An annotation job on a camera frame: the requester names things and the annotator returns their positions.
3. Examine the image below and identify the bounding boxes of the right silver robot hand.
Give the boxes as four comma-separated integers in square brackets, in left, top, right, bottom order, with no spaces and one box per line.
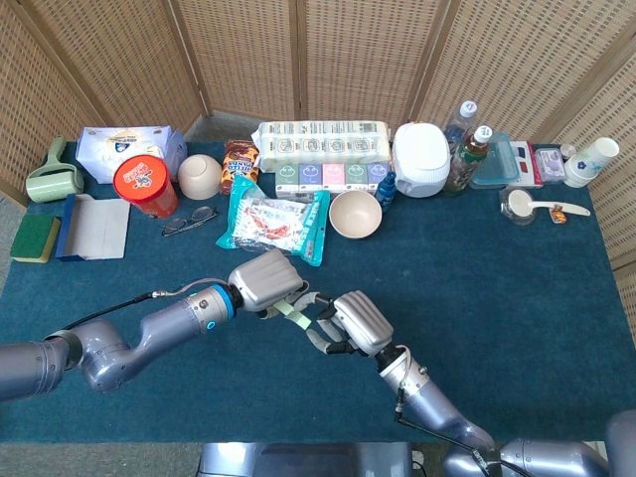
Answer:
[297,290,397,358]

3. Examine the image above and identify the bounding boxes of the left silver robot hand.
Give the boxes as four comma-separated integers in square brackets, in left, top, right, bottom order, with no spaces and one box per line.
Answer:
[227,247,312,320]

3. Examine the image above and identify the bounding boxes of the teal snack bag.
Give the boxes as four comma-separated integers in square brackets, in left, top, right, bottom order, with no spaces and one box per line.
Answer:
[215,173,332,268]

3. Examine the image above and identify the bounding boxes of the black eyeglasses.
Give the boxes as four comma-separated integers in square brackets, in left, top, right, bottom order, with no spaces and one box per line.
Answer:
[160,205,220,238]

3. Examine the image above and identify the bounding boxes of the upright beige bowl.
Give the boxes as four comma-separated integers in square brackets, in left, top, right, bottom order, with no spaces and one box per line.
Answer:
[328,190,384,240]

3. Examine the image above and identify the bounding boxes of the green tissue packet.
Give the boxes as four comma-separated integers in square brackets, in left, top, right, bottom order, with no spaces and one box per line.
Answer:
[275,162,301,200]
[345,162,370,194]

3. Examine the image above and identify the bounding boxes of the blue felt table cover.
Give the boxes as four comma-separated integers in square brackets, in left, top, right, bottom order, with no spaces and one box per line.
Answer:
[0,141,636,444]

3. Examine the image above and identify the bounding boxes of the purple tissue packet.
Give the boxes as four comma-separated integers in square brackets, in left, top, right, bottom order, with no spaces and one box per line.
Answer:
[298,162,324,200]
[367,162,394,193]

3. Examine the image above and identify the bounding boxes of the brown orange cookie packet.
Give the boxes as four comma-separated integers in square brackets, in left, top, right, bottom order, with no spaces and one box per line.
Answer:
[219,139,261,196]

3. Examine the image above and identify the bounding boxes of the upturned beige bowl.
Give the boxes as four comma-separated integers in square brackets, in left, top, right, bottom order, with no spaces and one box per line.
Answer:
[177,154,224,201]

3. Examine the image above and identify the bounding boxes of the blue spray bottle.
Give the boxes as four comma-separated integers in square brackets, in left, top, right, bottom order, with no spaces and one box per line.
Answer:
[375,171,398,214]

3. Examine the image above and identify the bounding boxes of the grey robot torso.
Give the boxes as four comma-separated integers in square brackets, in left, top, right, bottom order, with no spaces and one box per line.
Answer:
[198,440,414,477]

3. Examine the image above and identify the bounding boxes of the white paper roll pack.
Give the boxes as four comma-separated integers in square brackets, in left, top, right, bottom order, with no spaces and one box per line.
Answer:
[251,119,394,174]

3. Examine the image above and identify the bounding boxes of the red instant noodle cup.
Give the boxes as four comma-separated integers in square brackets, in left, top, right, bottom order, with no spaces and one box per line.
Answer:
[112,154,179,220]

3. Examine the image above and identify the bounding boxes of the white plastic jug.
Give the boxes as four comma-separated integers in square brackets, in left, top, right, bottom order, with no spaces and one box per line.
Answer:
[392,121,452,199]

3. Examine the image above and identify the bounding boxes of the green tea bottle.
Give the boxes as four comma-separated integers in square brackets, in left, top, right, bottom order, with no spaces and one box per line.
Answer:
[443,125,493,197]

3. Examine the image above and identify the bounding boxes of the clear glass bowl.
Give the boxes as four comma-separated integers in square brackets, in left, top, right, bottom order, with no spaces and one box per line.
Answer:
[499,186,541,228]

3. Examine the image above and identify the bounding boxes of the white plastic spoon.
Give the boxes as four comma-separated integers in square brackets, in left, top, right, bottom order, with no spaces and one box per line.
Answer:
[507,190,592,219]

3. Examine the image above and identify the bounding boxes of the white tissue pack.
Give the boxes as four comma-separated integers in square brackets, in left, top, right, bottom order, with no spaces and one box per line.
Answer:
[75,125,189,185]

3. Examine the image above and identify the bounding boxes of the clear container teal lid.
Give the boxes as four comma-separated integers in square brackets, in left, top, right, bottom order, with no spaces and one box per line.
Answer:
[469,131,522,191]

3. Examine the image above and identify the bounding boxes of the clear water bottle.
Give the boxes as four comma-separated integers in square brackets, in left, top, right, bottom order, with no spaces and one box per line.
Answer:
[443,100,479,150]

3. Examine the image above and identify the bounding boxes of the green lint roller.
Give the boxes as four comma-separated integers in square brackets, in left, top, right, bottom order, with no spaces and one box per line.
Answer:
[25,136,85,204]

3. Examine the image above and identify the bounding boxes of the red blue paper glasses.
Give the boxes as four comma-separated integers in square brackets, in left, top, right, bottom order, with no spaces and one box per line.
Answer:
[510,140,544,189]

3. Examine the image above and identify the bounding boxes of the green yellow sponge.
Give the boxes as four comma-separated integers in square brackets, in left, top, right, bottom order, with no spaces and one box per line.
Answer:
[9,213,62,263]

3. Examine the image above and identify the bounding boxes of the wicker folding screen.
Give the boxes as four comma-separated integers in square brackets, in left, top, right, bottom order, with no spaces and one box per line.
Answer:
[0,0,636,272]

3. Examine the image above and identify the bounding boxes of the flower print paper cups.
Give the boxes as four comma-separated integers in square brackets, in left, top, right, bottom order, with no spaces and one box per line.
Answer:
[563,136,621,189]

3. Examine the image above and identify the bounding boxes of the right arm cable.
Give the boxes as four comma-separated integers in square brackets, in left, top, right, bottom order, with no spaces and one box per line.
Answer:
[395,347,528,477]

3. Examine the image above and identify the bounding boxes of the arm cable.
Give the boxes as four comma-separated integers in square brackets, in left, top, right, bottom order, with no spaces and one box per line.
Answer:
[62,280,230,332]
[395,347,528,477]

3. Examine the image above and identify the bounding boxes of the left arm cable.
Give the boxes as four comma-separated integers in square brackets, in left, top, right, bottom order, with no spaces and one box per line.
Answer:
[62,280,230,332]

